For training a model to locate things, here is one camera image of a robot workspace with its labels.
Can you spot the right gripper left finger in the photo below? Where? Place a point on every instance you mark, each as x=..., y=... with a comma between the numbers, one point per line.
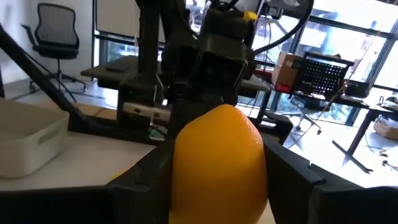
x=140, y=193

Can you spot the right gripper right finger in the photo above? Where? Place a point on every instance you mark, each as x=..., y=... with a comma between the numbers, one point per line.
x=295, y=193

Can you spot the large orange-yellow lemon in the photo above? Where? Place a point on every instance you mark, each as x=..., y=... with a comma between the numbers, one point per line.
x=217, y=168

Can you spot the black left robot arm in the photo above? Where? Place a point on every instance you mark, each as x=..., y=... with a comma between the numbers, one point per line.
x=149, y=46

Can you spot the brown cardboard box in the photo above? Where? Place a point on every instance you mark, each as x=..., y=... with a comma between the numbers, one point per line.
x=284, y=71

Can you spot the black metal-legged table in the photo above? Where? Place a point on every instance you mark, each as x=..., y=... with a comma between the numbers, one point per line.
x=360, y=133

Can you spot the black smartphone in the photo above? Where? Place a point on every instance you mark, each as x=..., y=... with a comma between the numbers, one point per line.
x=117, y=68

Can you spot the yellow tape tag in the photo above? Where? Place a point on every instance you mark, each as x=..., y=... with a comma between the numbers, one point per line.
x=250, y=15

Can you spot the dark grey desk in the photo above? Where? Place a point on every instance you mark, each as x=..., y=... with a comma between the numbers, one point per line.
x=99, y=77

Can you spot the flat cardboard box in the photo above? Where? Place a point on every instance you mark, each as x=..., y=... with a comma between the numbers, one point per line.
x=387, y=129

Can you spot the black perforated crate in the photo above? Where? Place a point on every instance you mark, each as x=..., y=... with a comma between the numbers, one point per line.
x=323, y=77

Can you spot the translucent clear plastic basket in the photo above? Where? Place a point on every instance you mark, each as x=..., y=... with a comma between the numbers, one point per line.
x=28, y=149

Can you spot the large glass window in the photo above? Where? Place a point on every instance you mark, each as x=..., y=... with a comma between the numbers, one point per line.
x=342, y=43

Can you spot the black mesh office chair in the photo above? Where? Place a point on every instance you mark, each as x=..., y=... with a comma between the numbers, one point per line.
x=56, y=31

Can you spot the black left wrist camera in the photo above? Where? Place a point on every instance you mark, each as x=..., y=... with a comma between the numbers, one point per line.
x=222, y=68

